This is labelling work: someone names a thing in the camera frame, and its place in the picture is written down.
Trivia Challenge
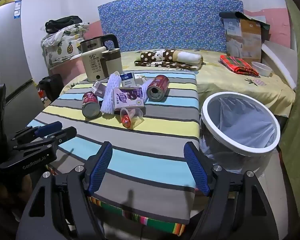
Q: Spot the blue floral headboard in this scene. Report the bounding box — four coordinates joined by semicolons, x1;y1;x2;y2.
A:
97;0;244;53

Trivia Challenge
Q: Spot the cream mug brown lid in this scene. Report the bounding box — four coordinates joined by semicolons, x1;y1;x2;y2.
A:
101;47;123;79

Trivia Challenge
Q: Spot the white foam fruit net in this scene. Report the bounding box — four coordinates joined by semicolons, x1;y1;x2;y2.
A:
101;74;122;113
140;78;154;103

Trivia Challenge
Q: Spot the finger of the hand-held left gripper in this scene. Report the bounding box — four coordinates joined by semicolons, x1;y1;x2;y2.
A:
14;127;77;155
10;121;63;145

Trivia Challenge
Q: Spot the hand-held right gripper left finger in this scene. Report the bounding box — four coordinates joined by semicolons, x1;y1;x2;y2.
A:
16;141;113;240

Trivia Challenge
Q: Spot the white foam board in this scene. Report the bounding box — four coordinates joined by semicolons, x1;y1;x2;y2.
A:
261;40;297;90

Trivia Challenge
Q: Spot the clear plastic bin liner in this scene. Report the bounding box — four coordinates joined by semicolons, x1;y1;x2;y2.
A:
199;97;277;167

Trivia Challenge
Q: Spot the small grey carton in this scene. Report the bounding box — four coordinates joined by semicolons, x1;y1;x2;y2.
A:
91;81;107;97

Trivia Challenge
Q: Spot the blue white milk carton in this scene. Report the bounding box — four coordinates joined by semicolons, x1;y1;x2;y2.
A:
120;72;137;88

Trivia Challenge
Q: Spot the red drink can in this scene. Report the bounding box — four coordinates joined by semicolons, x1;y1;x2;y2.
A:
146;75;170;102
82;92;101;119

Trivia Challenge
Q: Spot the white plastic bowl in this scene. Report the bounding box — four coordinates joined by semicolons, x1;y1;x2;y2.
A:
251;61;272;77

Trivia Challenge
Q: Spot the grey refrigerator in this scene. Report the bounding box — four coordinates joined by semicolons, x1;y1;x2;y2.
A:
0;0;44;130

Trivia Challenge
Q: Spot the black bag red print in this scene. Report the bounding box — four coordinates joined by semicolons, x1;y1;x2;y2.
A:
36;74;64;105

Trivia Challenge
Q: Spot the pineapple print bedding bundle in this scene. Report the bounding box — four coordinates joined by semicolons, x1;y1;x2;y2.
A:
41;22;90;67

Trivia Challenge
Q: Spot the multicolour striped cloth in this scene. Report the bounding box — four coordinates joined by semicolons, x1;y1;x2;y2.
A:
87;196;186;235

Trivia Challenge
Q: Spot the cardboard quilt box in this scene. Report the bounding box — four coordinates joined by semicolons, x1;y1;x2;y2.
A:
219;11;270;64

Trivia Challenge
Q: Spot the white round trash bin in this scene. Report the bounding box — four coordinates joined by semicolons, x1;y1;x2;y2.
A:
199;92;281;167

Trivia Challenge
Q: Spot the pink storage box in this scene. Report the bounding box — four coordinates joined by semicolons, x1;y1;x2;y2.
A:
49;55;87;80

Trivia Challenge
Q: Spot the purple milk carton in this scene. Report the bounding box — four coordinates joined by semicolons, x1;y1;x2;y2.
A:
112;86;143;110

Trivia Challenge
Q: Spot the red snack wrapper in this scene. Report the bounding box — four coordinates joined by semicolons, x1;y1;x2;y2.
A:
122;112;132;128

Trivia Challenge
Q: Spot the green tent cloth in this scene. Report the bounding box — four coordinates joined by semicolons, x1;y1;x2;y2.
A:
277;0;300;220

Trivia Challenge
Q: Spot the steel electric kettle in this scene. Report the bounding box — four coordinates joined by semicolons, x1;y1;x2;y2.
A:
80;34;120;55

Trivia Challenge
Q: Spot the red plaid cloth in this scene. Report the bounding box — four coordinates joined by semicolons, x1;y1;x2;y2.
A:
219;54;260;77

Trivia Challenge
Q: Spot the clear plastic cup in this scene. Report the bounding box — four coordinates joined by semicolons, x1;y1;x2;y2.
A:
120;107;144;128

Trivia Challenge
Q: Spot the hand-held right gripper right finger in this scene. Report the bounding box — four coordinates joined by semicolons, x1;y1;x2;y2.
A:
184;141;284;240

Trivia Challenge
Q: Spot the brown polka dot blanket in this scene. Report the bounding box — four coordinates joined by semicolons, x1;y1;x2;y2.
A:
134;49;203;71

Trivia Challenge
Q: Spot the yellow pineapple print bedsheet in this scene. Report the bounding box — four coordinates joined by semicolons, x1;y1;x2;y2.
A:
62;49;297;118

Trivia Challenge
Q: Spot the striped table cloth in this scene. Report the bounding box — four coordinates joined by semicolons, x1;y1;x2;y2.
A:
25;70;200;227

